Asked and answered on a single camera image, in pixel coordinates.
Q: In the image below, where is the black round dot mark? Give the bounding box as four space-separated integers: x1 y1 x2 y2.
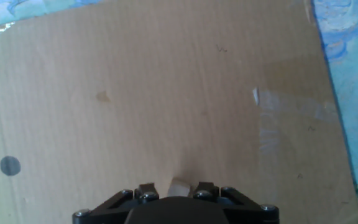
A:
0 156 22 177

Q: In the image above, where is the brown cardboard sheet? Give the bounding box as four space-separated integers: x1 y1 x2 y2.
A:
0 0 358 224

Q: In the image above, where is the small light wooden block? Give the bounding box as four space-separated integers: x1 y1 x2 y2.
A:
167 177 193 198

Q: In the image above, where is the clear tape strip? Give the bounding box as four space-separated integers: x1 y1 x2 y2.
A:
252 86 340 156

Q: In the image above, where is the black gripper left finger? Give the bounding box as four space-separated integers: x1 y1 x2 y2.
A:
72 182 160 224

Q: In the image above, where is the painted green blue cloth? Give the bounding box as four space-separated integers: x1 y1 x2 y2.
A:
0 0 358 224

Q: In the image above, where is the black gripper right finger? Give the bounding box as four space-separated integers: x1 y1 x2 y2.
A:
193 182 280 224

